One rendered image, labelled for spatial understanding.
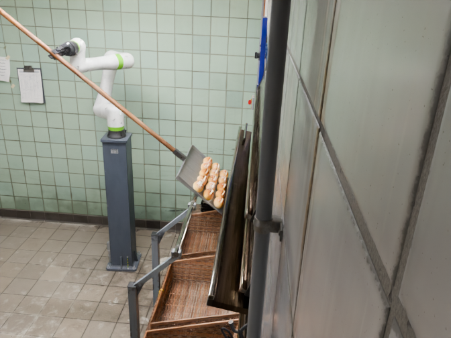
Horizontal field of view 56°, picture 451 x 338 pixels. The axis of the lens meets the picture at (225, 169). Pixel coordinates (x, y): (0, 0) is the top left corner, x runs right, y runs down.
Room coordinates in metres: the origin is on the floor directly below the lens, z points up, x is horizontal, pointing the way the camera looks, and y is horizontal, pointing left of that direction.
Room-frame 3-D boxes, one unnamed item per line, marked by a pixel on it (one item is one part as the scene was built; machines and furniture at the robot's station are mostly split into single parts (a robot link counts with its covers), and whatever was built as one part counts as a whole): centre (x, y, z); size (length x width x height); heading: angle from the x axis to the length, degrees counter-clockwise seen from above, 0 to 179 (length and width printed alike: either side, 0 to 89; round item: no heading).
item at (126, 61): (3.30, 0.81, 1.77); 0.18 x 0.13 x 0.12; 144
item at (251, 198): (1.96, -0.17, 1.80); 1.79 x 0.11 x 0.19; 176
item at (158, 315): (1.95, 0.10, 0.72); 0.56 x 0.49 x 0.28; 176
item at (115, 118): (3.22, 0.88, 1.36); 0.16 x 0.13 x 0.19; 54
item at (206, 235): (2.55, 0.06, 0.72); 0.56 x 0.49 x 0.28; 177
